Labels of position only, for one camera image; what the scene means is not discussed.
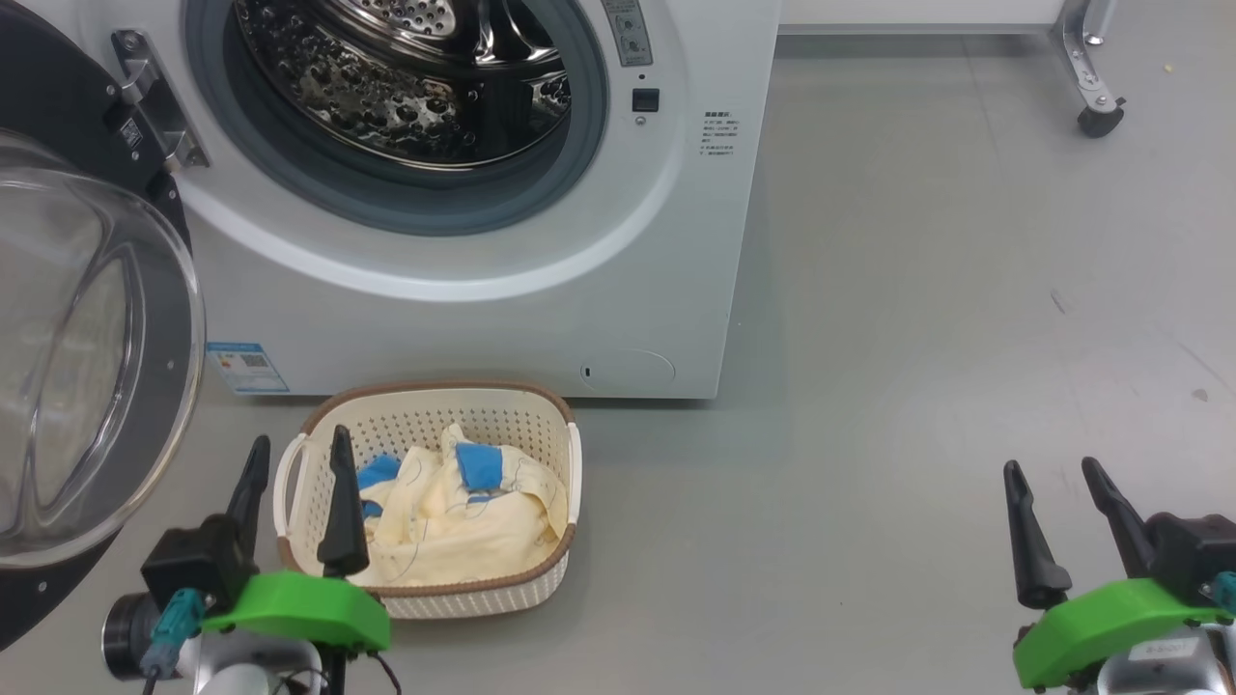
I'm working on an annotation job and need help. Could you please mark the grey partition leg with caster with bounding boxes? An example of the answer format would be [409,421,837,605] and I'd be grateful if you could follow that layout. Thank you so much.
[1053,0,1127,138]

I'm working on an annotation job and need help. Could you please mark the blue energy label sticker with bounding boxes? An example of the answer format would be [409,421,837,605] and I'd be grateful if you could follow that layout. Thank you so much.
[206,342,290,395]

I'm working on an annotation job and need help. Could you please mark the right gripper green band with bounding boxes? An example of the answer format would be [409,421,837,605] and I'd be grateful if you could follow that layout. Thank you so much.
[1003,457,1236,695]

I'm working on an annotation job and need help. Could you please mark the cream garment blue yellow print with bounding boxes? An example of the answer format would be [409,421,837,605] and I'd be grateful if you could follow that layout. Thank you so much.
[439,423,569,587]

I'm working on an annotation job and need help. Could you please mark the metal door hinge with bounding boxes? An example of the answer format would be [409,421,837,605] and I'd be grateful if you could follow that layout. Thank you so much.
[109,29,211,173]

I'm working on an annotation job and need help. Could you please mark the white partition panel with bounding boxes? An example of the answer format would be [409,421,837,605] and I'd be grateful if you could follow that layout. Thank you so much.
[780,0,1063,36]

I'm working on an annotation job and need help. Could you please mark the washing machine drum with laundry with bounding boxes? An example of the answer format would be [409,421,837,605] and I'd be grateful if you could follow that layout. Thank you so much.
[232,0,573,170]

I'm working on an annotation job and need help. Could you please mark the white front-load washing machine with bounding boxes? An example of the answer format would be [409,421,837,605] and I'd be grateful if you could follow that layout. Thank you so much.
[0,0,781,400]

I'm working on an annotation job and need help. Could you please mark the teal connector left camera cable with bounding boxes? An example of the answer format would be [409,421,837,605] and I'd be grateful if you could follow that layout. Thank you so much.
[143,589,206,695]

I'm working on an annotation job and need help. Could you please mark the cream perforated laundry basket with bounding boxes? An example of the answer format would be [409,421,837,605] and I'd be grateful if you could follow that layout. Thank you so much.
[273,380,583,620]

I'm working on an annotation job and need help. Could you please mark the grey strip instruction label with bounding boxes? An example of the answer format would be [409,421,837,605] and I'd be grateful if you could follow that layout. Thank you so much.
[601,0,654,67]

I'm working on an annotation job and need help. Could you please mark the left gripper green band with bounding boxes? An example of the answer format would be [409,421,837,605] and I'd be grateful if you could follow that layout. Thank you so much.
[102,425,392,695]

